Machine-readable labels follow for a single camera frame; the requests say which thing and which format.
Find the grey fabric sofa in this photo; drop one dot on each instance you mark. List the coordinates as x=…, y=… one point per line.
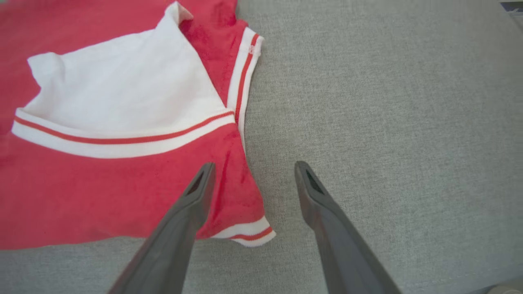
x=388, y=122

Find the red basketball jersey white sleeves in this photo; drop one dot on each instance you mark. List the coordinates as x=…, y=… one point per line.
x=81, y=183

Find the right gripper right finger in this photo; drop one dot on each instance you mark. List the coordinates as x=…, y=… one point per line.
x=343, y=253

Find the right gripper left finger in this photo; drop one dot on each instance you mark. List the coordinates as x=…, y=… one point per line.
x=175, y=245

